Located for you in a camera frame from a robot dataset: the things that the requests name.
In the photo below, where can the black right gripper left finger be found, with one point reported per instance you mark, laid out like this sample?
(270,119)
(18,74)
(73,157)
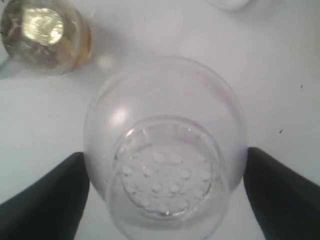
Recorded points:
(52,207)

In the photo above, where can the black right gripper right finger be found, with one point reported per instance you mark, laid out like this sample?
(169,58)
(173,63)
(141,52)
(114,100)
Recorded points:
(285,204)

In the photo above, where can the clear shaker dome lid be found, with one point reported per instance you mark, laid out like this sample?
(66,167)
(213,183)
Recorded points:
(165,145)

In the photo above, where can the clear shaker body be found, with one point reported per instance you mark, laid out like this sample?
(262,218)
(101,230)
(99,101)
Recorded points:
(42,37)

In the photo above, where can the gold coin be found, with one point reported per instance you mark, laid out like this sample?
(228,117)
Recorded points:
(42,25)

